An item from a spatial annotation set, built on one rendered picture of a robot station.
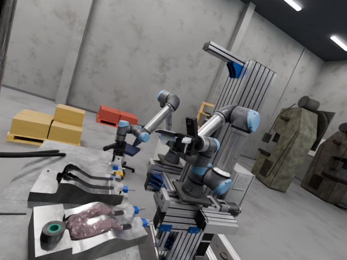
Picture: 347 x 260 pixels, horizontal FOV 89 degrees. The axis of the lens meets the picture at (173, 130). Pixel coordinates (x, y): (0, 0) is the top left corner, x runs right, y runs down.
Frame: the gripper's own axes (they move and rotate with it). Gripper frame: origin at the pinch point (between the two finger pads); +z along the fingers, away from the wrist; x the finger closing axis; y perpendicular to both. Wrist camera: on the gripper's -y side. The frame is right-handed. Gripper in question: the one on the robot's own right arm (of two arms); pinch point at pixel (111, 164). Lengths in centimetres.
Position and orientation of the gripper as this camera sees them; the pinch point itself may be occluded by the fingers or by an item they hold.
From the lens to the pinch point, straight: 147.5
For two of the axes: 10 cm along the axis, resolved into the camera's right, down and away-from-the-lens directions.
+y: 9.3, 2.0, 3.2
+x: -2.9, -1.6, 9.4
